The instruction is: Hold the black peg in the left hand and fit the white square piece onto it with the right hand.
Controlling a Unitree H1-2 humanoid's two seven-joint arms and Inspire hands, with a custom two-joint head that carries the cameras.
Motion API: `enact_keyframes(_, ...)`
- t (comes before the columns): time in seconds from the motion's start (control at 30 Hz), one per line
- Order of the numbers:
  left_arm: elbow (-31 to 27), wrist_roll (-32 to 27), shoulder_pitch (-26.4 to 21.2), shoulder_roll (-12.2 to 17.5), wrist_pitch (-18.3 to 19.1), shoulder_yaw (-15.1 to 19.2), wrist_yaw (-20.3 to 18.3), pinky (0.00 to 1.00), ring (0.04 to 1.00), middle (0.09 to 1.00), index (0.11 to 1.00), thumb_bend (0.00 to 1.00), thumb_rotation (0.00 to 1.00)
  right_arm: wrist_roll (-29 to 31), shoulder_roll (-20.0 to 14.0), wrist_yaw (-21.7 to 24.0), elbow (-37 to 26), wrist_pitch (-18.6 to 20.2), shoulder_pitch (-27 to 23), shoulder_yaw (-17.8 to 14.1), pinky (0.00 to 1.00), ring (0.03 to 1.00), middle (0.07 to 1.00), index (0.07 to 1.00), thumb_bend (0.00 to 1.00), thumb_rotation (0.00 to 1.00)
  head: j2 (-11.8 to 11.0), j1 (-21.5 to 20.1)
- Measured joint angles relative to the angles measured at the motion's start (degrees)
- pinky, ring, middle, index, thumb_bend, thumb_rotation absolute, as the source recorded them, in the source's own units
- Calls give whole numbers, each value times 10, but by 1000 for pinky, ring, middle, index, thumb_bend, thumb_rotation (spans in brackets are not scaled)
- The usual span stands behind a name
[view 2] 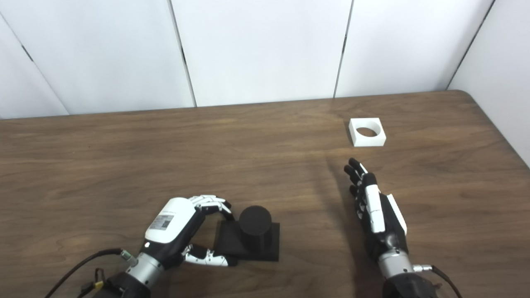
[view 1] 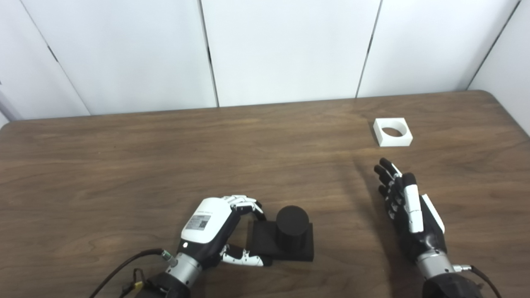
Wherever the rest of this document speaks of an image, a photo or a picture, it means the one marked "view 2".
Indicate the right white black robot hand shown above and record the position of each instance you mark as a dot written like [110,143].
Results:
[387,236]

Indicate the black peg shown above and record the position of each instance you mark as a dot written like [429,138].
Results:
[254,227]

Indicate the white square piece with hole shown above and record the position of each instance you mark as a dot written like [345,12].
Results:
[368,141]

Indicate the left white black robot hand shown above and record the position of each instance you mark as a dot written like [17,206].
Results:
[172,223]

